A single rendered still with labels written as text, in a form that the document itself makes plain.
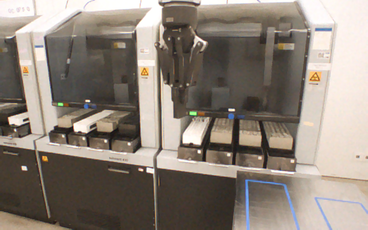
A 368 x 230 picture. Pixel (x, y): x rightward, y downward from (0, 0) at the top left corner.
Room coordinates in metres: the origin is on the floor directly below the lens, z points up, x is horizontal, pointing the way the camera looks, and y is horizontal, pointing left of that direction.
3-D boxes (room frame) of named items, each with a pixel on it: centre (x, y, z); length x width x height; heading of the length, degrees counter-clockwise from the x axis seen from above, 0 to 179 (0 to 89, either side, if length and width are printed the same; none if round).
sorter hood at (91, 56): (1.57, 0.48, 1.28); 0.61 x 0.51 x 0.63; 76
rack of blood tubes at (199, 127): (1.28, -0.10, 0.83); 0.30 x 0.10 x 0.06; 166
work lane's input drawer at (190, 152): (1.41, -0.13, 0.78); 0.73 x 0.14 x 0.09; 166
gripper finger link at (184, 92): (0.49, -0.02, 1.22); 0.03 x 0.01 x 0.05; 53
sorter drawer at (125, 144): (1.51, 0.26, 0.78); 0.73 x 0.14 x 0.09; 166
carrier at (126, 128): (1.28, 0.32, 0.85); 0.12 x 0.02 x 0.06; 76
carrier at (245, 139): (1.10, -0.37, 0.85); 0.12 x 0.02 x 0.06; 75
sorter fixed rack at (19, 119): (1.59, 1.13, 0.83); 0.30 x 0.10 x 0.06; 166
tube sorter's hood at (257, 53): (1.35, -0.35, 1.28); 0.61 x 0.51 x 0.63; 76
